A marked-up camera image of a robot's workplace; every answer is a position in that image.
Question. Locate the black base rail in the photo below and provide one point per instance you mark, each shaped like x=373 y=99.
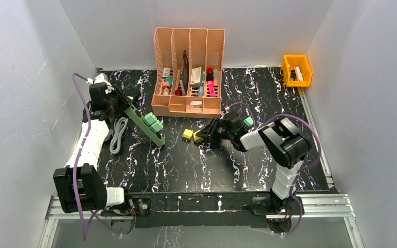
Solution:
x=208 y=209

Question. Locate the black tablet in organizer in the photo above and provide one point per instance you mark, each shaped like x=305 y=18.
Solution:
x=184 y=75

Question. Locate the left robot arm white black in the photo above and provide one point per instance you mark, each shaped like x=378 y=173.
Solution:
x=78 y=184

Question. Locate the green power strip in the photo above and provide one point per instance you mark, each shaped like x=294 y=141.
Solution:
x=132 y=113

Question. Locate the orange desk file organizer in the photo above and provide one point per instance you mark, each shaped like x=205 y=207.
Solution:
x=189 y=72

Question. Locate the yellow charger plug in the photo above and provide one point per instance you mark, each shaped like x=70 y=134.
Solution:
x=187 y=135
x=196 y=138

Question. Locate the green white charger plug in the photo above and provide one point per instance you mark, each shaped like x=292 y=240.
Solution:
x=248 y=122

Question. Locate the yellow storage bin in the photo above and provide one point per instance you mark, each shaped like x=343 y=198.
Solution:
x=296 y=71

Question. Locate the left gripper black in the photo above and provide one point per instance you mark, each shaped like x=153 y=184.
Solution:
x=122 y=99

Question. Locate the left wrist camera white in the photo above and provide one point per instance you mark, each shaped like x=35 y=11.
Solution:
x=101 y=78

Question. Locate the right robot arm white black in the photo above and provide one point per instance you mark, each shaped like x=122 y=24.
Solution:
x=284 y=141

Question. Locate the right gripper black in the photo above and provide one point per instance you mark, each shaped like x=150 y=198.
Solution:
x=208 y=132

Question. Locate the white box in organizer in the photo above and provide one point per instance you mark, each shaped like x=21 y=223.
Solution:
x=196 y=77

